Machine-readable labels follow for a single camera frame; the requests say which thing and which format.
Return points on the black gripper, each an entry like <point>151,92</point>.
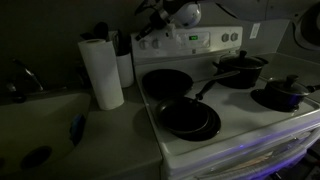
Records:
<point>156,20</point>

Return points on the round grey stove knob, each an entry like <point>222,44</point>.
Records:
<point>143,44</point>
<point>234,36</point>
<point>155,43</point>
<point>225,37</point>

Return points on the green stove clock display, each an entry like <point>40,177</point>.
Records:
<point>193,37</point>

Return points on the white electric stove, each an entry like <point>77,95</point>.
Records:
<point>240,110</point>

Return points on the black kitchen utensil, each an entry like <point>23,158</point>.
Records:
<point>122,42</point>

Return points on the white utensil holder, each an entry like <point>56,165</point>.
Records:
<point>125,70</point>

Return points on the black spatula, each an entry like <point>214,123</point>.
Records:
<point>100,30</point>

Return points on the white paper towel roll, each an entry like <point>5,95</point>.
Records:
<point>101,75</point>

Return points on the large black pot lid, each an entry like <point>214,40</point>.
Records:
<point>242,60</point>

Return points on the large black pot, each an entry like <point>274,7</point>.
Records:
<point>241,75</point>

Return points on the blue sponge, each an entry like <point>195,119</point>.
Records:
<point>77,129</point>

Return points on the chrome sink faucet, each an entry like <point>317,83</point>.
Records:
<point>30,75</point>

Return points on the dark sink sprayer knob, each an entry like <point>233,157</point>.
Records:
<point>16,95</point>

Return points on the white kitchen sink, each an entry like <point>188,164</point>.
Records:
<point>36,130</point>

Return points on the small black saucepan lid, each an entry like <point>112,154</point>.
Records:
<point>287,86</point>

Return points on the small black saucepan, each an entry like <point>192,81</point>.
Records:
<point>283,98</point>

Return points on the white wall outlet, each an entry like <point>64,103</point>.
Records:
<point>255,30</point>

